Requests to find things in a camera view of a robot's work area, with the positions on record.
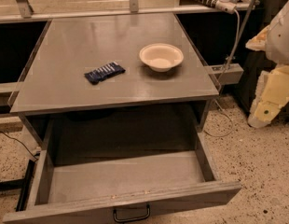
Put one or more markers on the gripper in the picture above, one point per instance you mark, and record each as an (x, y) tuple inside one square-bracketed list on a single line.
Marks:
[(282, 39)]

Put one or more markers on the grey top drawer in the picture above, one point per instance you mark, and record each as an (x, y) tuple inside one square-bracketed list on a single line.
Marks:
[(87, 169)]

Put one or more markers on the dark grey side cabinet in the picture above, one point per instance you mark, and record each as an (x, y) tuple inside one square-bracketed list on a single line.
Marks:
[(259, 78)]

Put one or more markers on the white power strip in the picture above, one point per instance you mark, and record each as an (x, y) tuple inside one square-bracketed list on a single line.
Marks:
[(223, 5)]

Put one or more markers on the grey cabinet desk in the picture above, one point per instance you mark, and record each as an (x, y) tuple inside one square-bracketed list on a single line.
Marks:
[(114, 81)]

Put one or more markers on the dark blue snack packet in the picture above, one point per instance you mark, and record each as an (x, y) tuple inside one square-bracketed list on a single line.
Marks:
[(104, 72)]

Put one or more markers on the grey metal bracket box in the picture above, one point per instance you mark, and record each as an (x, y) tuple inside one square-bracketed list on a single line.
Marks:
[(225, 76)]

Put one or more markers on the black drawer handle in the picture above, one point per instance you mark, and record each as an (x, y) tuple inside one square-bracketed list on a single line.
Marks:
[(131, 214)]

